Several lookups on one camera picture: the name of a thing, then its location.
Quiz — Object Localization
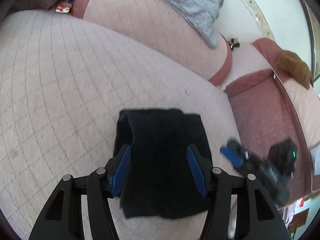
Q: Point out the black pants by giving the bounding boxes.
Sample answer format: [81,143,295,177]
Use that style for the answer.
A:
[113,109,212,219]

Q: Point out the red pink headboard cushion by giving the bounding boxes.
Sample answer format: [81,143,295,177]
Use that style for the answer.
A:
[223,38,319,203]

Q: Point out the brown cloth on headboard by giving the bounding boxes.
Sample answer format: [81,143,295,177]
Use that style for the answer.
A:
[275,50,313,89]

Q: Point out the small black bow ornament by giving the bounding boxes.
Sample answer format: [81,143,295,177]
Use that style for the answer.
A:
[228,38,240,51]

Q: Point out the grey quilted blanket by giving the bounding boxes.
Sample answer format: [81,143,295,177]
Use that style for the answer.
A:
[128,0,225,49]

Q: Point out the red patterned small item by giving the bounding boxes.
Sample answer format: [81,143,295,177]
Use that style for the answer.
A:
[55,0,74,14]

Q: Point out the pink bolster pillow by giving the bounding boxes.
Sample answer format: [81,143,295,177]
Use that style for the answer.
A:
[71,0,232,86]

